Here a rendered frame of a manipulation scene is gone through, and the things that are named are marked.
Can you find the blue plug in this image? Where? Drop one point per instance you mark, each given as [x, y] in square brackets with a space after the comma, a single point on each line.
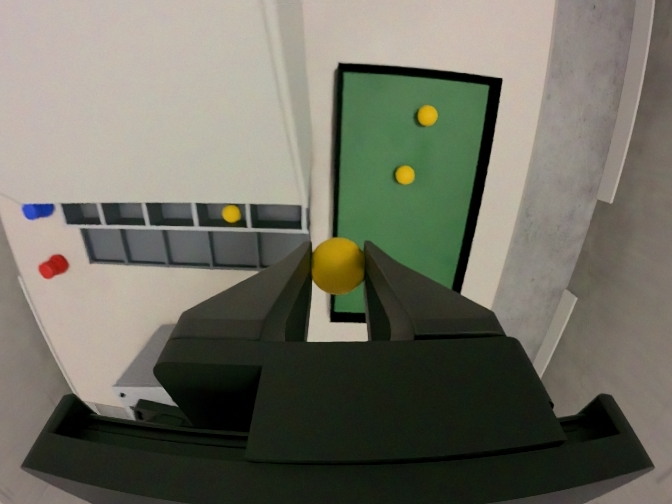
[37, 212]

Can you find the red plug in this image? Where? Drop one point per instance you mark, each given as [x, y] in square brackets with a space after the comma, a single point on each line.
[56, 266]

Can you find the green tray with black rim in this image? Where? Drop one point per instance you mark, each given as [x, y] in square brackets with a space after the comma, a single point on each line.
[430, 224]

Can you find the yellow ball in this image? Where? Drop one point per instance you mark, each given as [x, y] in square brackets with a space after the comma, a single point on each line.
[428, 116]
[405, 175]
[337, 266]
[233, 214]

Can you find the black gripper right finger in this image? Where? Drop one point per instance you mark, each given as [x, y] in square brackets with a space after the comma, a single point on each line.
[418, 307]

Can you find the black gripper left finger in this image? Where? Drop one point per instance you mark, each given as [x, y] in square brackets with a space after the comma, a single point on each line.
[259, 305]

